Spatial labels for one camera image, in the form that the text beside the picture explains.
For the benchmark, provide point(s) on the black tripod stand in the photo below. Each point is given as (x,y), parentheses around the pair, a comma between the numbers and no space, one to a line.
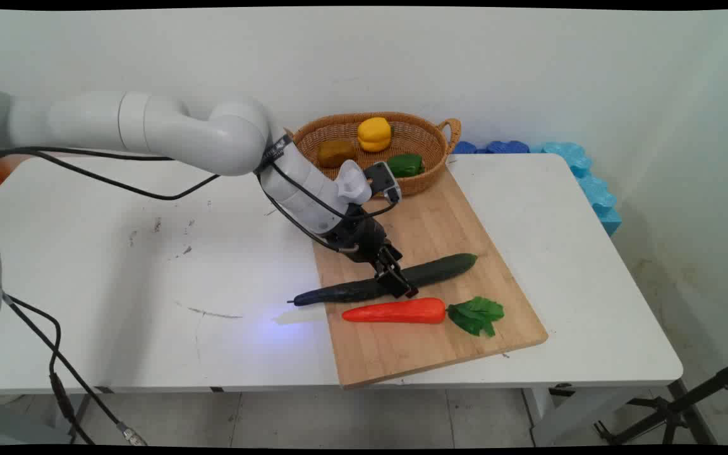
(673,407)

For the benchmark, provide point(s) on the orange toy carrot with leaves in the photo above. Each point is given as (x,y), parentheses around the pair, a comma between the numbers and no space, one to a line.
(402,311)

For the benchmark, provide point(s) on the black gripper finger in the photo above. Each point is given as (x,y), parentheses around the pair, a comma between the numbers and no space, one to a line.
(388,281)
(407,281)

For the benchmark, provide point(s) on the white table leg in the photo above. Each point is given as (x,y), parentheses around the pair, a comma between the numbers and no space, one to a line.
(566,417)

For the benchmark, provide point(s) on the dark green toy cucumber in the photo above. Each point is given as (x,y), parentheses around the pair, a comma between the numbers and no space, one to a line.
(440,268)

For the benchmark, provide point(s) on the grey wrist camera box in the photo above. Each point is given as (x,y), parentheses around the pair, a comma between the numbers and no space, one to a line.
(382,180)

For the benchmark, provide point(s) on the yellow toy bell pepper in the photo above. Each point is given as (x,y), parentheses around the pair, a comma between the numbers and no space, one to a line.
(374,134)

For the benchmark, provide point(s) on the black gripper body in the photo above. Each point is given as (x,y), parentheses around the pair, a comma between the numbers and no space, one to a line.
(364,240)

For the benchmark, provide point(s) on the woven wicker basket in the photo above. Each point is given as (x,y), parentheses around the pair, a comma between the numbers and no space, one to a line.
(424,139)

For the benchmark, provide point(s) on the brown toy potato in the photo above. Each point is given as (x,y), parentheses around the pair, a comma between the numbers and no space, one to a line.
(335,153)

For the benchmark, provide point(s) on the light blue foam piece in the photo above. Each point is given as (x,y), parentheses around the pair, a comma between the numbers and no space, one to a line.
(591,183)

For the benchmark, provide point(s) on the wooden cutting board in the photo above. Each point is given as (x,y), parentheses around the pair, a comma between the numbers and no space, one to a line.
(440,221)

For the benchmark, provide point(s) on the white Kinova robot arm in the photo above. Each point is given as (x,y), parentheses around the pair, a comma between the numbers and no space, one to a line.
(200,129)

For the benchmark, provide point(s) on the green toy bell pepper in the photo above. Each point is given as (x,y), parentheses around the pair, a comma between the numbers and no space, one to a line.
(406,165)

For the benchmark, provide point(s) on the dark blue foam piece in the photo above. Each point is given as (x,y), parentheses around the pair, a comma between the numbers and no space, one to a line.
(490,147)

